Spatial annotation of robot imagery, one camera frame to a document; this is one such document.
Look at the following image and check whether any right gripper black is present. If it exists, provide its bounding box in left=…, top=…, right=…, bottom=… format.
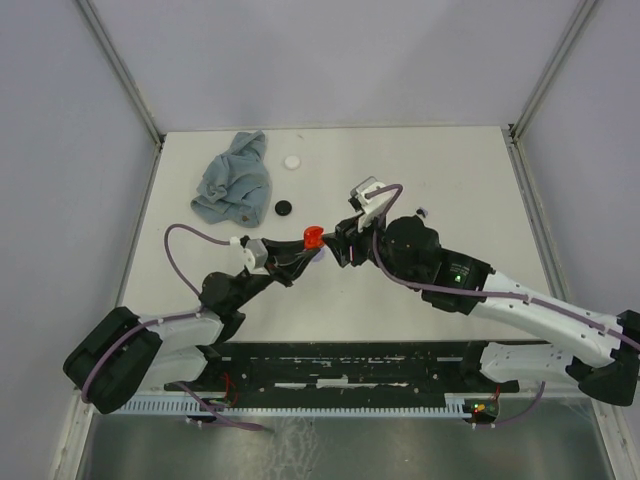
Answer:
left=321, top=204, right=420, bottom=290

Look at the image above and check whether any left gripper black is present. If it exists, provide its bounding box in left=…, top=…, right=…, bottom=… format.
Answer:
left=231, top=237, right=320, bottom=309

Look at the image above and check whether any orange earbud charging case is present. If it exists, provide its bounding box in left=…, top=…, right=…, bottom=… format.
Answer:
left=303, top=226, right=325, bottom=250

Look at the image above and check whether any purple earbud charging case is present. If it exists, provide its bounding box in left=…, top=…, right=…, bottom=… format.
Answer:
left=313, top=249, right=325, bottom=262

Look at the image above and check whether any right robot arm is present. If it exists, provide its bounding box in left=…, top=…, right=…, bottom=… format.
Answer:
left=322, top=216, right=639, bottom=407

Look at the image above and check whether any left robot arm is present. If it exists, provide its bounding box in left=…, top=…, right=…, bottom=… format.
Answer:
left=63, top=237, right=325, bottom=414

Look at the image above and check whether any black earbud charging case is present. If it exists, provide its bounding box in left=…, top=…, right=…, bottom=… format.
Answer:
left=274, top=200, right=293, bottom=216

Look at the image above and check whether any blue crumpled cloth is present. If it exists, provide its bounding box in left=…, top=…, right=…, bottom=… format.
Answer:
left=190, top=130, right=272, bottom=228

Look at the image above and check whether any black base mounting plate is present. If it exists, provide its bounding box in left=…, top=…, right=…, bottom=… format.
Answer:
left=187, top=342, right=499, bottom=409

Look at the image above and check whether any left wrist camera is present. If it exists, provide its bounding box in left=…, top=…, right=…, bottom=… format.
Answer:
left=240, top=236, right=269, bottom=275

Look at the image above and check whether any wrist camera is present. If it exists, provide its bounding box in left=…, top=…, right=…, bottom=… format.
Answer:
left=240, top=236, right=269, bottom=275
left=349, top=176, right=396, bottom=232

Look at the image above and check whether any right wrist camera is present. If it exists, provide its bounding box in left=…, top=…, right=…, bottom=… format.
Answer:
left=349, top=176, right=396, bottom=232

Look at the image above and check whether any aluminium frame rail right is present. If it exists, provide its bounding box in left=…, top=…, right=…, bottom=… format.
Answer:
left=507, top=122, right=609, bottom=361

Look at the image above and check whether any aluminium frame rail left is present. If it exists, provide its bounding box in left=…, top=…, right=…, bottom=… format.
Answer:
left=73, top=0, right=164, bottom=146

